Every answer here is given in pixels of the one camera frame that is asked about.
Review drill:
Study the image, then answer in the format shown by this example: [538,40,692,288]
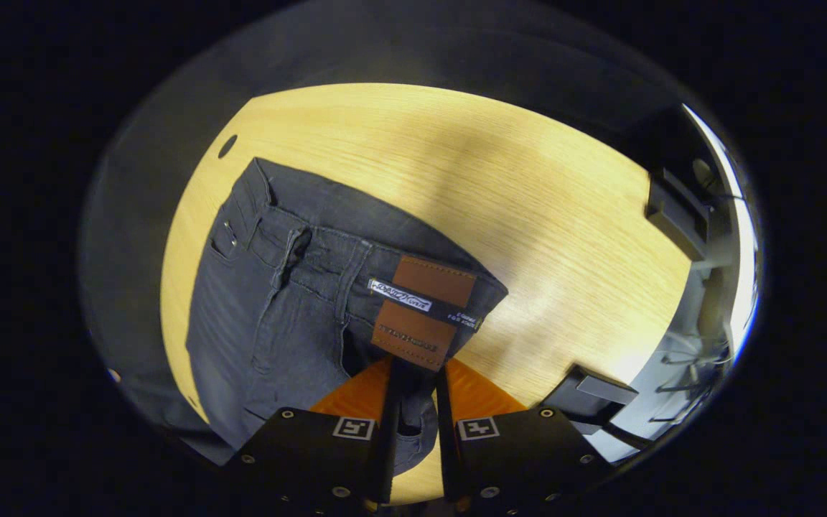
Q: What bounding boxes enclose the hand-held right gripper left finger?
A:
[223,357,404,514]

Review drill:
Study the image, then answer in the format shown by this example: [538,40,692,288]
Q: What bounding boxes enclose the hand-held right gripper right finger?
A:
[435,357,616,515]

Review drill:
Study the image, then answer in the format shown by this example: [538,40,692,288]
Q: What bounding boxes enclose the dark grey jeans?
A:
[185,157,509,475]

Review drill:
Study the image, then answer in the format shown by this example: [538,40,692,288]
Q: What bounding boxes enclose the black backdrop cloth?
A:
[78,4,687,460]

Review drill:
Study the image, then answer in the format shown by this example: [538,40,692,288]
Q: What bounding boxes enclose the black table edge bracket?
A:
[645,167,713,261]
[543,364,639,433]

